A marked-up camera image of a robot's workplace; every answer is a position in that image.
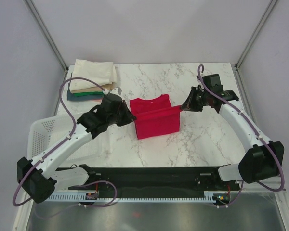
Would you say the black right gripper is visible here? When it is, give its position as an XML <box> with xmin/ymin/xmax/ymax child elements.
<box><xmin>181</xmin><ymin>87</ymin><xmax>210</xmax><ymax>112</ymax></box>

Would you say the red t shirt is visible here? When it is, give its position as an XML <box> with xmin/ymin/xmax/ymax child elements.
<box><xmin>130</xmin><ymin>94</ymin><xmax>182</xmax><ymax>140</ymax></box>

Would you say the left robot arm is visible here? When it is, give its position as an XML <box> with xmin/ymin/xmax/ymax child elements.
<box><xmin>16</xmin><ymin>93</ymin><xmax>136</xmax><ymax>204</ymax></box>

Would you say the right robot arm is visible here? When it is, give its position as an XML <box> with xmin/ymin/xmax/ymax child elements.
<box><xmin>181</xmin><ymin>86</ymin><xmax>285</xmax><ymax>190</ymax></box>

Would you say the folded green t shirt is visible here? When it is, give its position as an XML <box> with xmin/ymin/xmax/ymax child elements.
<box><xmin>73</xmin><ymin>91</ymin><xmax>104</xmax><ymax>97</ymax></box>

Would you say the folded beige t shirt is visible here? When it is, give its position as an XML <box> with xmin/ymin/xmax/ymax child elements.
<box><xmin>70</xmin><ymin>84</ymin><xmax>115</xmax><ymax>94</ymax></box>

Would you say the folded white t shirt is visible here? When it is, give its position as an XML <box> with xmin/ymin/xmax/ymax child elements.
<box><xmin>69</xmin><ymin>59</ymin><xmax>117</xmax><ymax>93</ymax></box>

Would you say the white plastic basket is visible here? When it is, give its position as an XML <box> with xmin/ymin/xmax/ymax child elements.
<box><xmin>26</xmin><ymin>114</ymin><xmax>109</xmax><ymax>167</ymax></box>

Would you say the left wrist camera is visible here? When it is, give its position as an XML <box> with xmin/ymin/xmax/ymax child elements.
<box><xmin>103</xmin><ymin>87</ymin><xmax>122</xmax><ymax>96</ymax></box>

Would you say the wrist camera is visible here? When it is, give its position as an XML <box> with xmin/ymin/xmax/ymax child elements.
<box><xmin>103</xmin><ymin>87</ymin><xmax>122</xmax><ymax>96</ymax></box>
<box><xmin>203</xmin><ymin>74</ymin><xmax>223</xmax><ymax>94</ymax></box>

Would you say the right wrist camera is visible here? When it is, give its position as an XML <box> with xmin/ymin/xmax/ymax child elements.
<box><xmin>203</xmin><ymin>74</ymin><xmax>223</xmax><ymax>94</ymax></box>

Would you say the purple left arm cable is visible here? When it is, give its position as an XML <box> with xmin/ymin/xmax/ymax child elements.
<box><xmin>12</xmin><ymin>77</ymin><xmax>109</xmax><ymax>207</ymax></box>

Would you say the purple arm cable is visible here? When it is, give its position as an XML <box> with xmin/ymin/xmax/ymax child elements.
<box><xmin>197</xmin><ymin>64</ymin><xmax>287</xmax><ymax>193</ymax></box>
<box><xmin>12</xmin><ymin>77</ymin><xmax>109</xmax><ymax>207</ymax></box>

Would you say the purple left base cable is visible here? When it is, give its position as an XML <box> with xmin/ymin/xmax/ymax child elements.
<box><xmin>33</xmin><ymin>179</ymin><xmax>118</xmax><ymax>220</ymax></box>

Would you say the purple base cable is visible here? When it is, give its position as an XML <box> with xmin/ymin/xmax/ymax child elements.
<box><xmin>207</xmin><ymin>180</ymin><xmax>244</xmax><ymax>209</ymax></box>
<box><xmin>33</xmin><ymin>179</ymin><xmax>118</xmax><ymax>220</ymax></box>

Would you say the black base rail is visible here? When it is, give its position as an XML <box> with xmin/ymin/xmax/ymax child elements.
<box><xmin>55</xmin><ymin>163</ymin><xmax>240</xmax><ymax>199</ymax></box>

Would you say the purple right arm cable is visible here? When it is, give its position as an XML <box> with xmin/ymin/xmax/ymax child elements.
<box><xmin>197</xmin><ymin>64</ymin><xmax>287</xmax><ymax>193</ymax></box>

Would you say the white cable duct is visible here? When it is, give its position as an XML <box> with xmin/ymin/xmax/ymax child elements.
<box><xmin>46</xmin><ymin>191</ymin><xmax>216</xmax><ymax>203</ymax></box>

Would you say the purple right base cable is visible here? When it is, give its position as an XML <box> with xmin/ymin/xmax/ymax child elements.
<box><xmin>207</xmin><ymin>180</ymin><xmax>244</xmax><ymax>209</ymax></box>

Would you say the left aluminium frame post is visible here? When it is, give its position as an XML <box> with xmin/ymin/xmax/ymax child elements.
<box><xmin>24</xmin><ymin>0</ymin><xmax>68</xmax><ymax>73</ymax></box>

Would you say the aluminium frame post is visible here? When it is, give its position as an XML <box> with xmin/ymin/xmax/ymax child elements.
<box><xmin>234</xmin><ymin>0</ymin><xmax>279</xmax><ymax>72</ymax></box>
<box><xmin>24</xmin><ymin>0</ymin><xmax>68</xmax><ymax>73</ymax></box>

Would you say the right aluminium frame post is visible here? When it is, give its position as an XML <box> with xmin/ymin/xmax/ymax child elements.
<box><xmin>234</xmin><ymin>0</ymin><xmax>279</xmax><ymax>72</ymax></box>

